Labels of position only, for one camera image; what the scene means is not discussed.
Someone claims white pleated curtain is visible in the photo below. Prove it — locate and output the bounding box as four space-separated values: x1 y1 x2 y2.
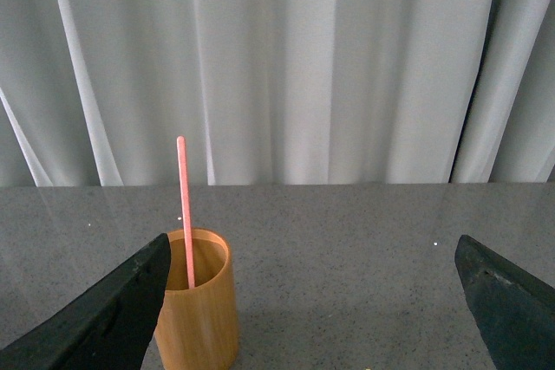
1 0 554 186

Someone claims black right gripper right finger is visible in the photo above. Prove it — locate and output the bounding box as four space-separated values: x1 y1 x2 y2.
454 235 554 369

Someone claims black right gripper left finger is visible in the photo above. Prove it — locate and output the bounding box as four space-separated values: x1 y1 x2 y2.
1 233 170 369

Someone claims bamboo wooden holder cup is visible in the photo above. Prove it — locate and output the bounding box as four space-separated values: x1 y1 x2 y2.
154 228 239 369

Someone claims pink chopstick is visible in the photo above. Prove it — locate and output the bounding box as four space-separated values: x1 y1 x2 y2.
176 136 196 289

